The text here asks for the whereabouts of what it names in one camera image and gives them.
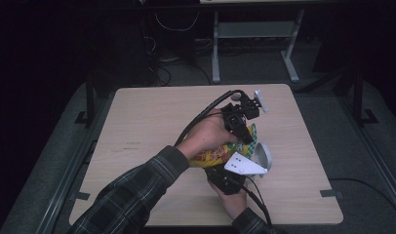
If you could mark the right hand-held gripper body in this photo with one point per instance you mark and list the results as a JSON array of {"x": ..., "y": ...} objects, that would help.
[{"x": 225, "y": 182}]

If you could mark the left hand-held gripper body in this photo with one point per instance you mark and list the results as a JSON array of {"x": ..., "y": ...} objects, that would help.
[{"x": 238, "y": 112}]

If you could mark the silver metal bowl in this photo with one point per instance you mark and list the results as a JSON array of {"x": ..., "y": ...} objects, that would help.
[{"x": 263, "y": 156}]

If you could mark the yellow spouted food pouch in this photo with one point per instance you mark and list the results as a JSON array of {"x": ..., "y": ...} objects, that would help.
[{"x": 215, "y": 154}]

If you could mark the person's right hand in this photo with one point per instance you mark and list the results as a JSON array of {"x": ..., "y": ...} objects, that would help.
[{"x": 235, "y": 204}]

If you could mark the person's left hand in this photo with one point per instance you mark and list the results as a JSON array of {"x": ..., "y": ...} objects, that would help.
[{"x": 205, "y": 136}]

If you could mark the grey tape strip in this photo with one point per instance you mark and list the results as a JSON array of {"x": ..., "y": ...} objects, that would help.
[
  {"x": 80, "y": 196},
  {"x": 331, "y": 193}
]

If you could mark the black metal stand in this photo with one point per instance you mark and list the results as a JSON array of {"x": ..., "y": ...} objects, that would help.
[
  {"x": 358, "y": 97},
  {"x": 89, "y": 100}
]

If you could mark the white desk frame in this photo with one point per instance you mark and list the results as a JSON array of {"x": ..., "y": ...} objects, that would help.
[{"x": 257, "y": 29}]

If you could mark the grey metal rail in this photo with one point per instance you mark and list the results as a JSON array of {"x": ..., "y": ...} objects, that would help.
[
  {"x": 375, "y": 152},
  {"x": 72, "y": 175}
]

